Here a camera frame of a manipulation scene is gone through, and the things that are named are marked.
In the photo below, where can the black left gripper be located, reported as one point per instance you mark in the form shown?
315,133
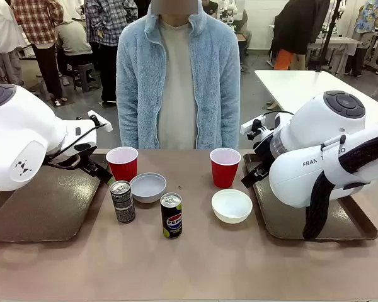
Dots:
85,161

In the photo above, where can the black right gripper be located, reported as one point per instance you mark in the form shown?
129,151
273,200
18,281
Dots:
264,151

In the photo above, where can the red plastic cup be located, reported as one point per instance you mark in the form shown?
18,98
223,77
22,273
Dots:
123,168
225,173

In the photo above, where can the black Pepsi can grey print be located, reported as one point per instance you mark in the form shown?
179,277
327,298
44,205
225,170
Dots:
123,206

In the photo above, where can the white bowl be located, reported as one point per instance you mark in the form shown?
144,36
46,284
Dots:
231,209

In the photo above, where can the grey bowl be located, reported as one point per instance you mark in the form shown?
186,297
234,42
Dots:
147,190

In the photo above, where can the black Pepsi can lime print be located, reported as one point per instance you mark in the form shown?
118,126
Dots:
171,220

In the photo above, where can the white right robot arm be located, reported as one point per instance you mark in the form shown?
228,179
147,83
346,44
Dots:
318,126

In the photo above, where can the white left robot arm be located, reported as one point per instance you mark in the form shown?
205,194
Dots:
19,132

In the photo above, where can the brown plastic tray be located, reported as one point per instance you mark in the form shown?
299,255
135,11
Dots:
50,207
343,221

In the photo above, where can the grey plastic stool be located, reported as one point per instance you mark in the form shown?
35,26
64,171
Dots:
86,75

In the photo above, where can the white table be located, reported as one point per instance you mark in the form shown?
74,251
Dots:
302,86

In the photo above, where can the person in blue fleece jacket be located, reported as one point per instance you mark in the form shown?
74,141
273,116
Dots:
176,94

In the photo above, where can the person in grey beige top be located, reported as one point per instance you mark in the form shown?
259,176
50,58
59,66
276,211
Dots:
72,41

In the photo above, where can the person in blue plaid shirt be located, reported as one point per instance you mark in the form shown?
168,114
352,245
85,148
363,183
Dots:
108,25

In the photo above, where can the person with orange shorts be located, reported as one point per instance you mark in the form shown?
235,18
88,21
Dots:
297,28

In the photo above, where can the person in red plaid shirt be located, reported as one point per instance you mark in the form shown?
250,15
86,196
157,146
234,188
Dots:
39,31

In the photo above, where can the white background desk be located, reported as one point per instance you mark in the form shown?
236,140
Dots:
343,44

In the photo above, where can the black tripod pole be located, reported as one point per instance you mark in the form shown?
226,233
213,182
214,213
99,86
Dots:
330,34

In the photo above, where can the person in white top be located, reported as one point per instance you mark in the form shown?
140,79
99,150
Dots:
0,28

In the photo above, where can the person in floral shirt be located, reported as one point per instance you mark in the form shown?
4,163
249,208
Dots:
365,19

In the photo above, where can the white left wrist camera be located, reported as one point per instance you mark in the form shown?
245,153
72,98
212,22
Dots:
101,126

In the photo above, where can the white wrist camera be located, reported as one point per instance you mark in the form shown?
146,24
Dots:
249,125
101,126

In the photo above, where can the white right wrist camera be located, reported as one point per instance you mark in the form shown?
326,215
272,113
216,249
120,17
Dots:
249,125

